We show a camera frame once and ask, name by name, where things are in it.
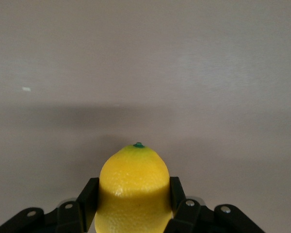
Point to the large table cover sheet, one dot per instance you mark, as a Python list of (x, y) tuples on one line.
[(145, 48)]

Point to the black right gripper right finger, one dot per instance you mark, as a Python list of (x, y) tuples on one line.
[(196, 218)]

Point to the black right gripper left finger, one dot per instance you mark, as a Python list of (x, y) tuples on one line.
[(70, 218)]

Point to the yellow lemon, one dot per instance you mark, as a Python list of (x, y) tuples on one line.
[(133, 189)]

